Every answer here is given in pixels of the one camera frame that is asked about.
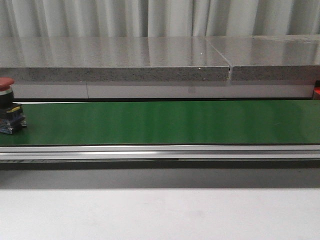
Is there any grey stone slab left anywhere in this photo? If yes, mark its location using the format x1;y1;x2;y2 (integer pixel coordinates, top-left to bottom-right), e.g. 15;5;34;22
0;37;229;82

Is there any grey stone slab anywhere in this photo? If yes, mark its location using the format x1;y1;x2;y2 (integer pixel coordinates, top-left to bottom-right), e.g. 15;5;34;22
0;37;229;82
205;35;320;85

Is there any grey stone slab right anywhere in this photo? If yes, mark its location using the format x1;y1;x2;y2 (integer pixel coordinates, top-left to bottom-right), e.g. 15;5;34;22
205;35;320;85

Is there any green conveyor belt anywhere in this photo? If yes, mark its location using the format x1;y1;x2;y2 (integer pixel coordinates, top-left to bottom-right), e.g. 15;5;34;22
0;100;320;146

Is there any red plastic tray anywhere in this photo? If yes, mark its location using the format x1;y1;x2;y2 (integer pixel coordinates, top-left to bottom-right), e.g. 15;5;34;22
312;80;320;100

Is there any grey pleated curtain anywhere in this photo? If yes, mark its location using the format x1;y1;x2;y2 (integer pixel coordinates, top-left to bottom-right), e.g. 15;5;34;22
0;0;320;37

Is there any aluminium conveyor side rail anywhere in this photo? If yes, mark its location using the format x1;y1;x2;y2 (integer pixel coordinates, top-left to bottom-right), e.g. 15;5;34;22
0;144;320;163

